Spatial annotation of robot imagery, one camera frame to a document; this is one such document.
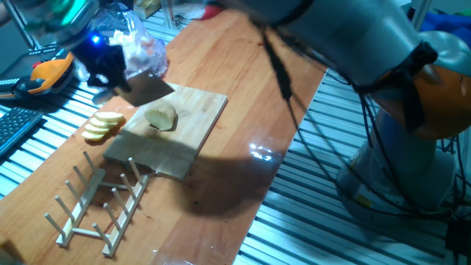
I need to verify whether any yellow foil packet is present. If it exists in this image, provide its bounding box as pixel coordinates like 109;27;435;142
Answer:
132;0;163;20

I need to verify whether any black computer keyboard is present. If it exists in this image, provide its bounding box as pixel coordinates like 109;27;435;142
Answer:
0;107;44;158

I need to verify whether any white red plastic bag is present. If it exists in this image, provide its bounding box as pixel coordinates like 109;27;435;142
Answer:
172;1;226;21

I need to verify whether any blue plastic bag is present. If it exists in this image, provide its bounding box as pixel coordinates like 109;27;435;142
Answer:
408;7;471;41

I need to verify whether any wooden cutting board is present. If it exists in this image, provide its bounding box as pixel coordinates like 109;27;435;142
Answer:
102;82;228;181

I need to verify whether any clear plastic bag of scraps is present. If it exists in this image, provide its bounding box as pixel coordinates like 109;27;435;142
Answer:
73;3;170;84

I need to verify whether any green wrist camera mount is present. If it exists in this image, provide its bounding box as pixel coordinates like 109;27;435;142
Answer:
54;0;89;27

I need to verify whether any aluminium frame beam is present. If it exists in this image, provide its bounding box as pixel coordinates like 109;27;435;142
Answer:
411;0;433;32

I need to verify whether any large glossy brown wooden board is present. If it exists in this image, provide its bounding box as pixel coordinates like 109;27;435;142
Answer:
0;9;328;265

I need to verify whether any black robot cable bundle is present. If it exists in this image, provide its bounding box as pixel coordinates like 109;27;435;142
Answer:
257;21;471;222

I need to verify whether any orange black teach pendant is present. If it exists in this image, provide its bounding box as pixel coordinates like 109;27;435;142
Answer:
0;46;77;101

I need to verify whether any thin metal post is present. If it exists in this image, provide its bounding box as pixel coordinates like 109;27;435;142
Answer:
161;0;180;30

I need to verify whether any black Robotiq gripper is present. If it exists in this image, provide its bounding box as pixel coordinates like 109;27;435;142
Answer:
71;32;132;93

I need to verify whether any half potato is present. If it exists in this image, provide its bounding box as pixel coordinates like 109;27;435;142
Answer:
144;102;179;132

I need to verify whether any wooden peg dish rack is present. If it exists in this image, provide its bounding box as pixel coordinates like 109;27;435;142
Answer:
43;150;150;258

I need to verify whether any steel cleaver knife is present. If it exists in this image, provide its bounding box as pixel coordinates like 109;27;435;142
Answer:
91;70;176;107

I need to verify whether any grey metal bar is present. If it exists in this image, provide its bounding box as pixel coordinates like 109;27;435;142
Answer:
3;0;41;51

